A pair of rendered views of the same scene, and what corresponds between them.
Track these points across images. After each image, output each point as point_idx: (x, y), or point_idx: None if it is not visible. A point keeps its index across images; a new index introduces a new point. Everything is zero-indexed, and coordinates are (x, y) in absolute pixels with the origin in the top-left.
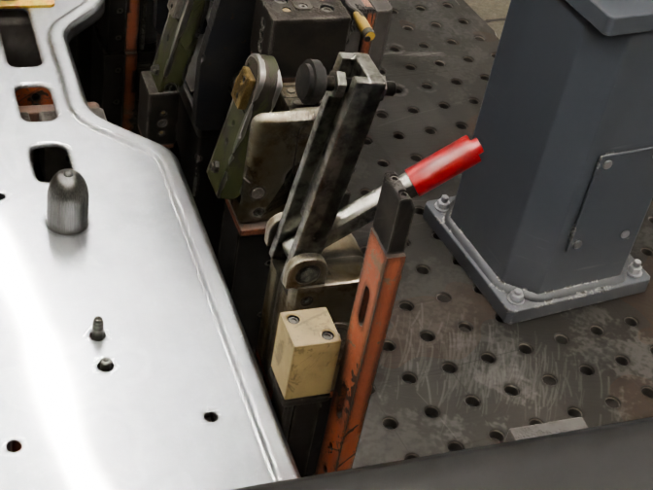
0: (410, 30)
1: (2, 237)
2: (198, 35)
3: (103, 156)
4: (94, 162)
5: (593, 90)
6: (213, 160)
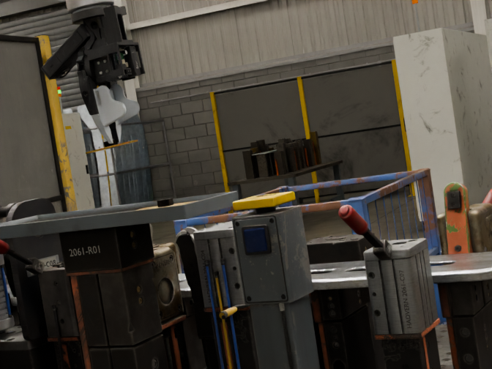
0: None
1: (9, 288)
2: (7, 280)
3: (10, 296)
4: (10, 295)
5: None
6: None
